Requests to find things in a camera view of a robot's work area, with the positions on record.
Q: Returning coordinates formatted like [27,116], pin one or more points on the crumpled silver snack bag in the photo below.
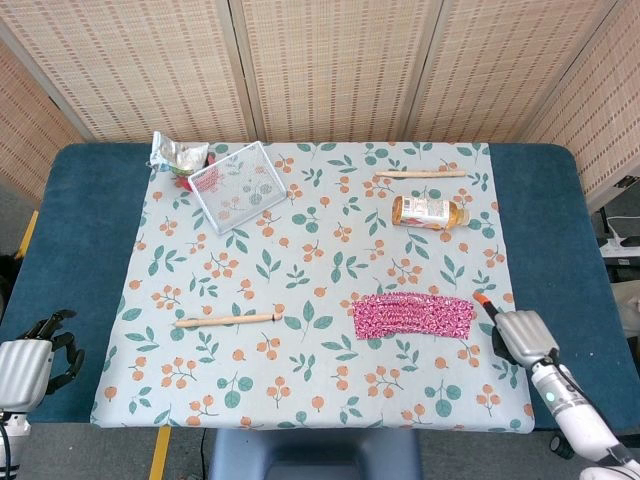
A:
[172,152]

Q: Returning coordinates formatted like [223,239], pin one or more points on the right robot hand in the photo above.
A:
[522,335]

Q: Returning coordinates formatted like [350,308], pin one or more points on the bamboo folding screen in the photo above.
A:
[325,65]

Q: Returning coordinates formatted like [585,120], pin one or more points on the plain wooden stick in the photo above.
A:
[420,174]

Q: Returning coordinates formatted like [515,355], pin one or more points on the small red cup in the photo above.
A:
[181,181]

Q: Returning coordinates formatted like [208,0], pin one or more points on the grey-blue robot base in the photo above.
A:
[315,455]

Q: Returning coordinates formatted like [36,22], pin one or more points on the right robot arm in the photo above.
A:
[575,420]

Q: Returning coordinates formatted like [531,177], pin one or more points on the white power strip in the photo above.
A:
[622,246]

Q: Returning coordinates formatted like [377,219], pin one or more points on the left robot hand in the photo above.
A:
[22,370]

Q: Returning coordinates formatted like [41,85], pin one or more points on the amber drink bottle with label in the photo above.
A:
[425,210]

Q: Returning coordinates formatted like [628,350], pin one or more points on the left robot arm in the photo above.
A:
[12,440]

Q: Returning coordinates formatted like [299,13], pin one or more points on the floral leaf berry tablecloth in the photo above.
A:
[320,250]

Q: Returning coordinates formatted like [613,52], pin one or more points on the dark blue table cover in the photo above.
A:
[75,225]

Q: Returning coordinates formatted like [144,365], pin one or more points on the pink knitted cloth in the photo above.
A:
[410,315]

